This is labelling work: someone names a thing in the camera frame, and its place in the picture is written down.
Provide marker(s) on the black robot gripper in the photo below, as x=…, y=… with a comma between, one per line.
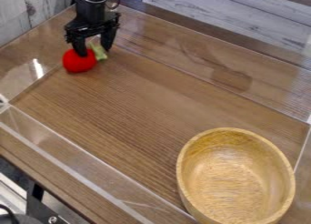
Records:
x=95, y=19

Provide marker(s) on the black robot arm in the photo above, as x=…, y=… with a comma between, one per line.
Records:
x=95, y=20

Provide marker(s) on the oval wooden bowl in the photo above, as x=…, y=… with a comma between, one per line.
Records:
x=236, y=178

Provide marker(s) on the red plush strawberry toy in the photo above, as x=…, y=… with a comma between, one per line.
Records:
x=79, y=64

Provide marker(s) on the black metal bracket with bolt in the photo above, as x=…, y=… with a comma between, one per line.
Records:
x=38, y=210

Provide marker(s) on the clear acrylic enclosure walls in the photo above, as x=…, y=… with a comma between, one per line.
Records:
x=98, y=135

